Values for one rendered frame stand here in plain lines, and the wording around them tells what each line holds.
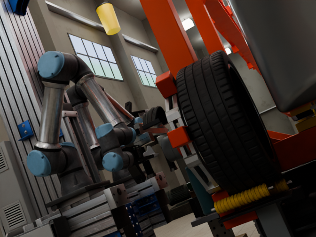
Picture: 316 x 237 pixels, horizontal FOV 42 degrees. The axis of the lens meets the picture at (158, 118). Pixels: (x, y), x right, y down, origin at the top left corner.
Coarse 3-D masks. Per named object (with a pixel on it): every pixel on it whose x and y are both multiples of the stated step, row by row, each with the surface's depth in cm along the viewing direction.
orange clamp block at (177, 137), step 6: (180, 126) 169; (186, 126) 173; (168, 132) 170; (174, 132) 169; (180, 132) 168; (186, 132) 169; (174, 138) 169; (180, 138) 168; (186, 138) 167; (192, 138) 174; (174, 144) 169; (180, 144) 168
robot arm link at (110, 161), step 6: (114, 150) 163; (120, 150) 165; (108, 156) 161; (114, 156) 160; (120, 156) 162; (126, 156) 168; (108, 162) 161; (114, 162) 160; (120, 162) 161; (126, 162) 166; (108, 168) 161; (114, 168) 160; (120, 168) 163
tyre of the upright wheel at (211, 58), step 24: (192, 72) 182; (216, 72) 173; (192, 96) 173; (216, 96) 168; (192, 120) 170; (216, 120) 166; (240, 120) 163; (216, 144) 167; (240, 144) 165; (216, 168) 171; (240, 168) 170; (264, 168) 171; (240, 192) 186
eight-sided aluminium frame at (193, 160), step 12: (168, 108) 183; (180, 108) 182; (168, 120) 180; (180, 120) 178; (192, 144) 176; (192, 156) 176; (192, 168) 178; (204, 168) 178; (204, 180) 184; (216, 180) 187
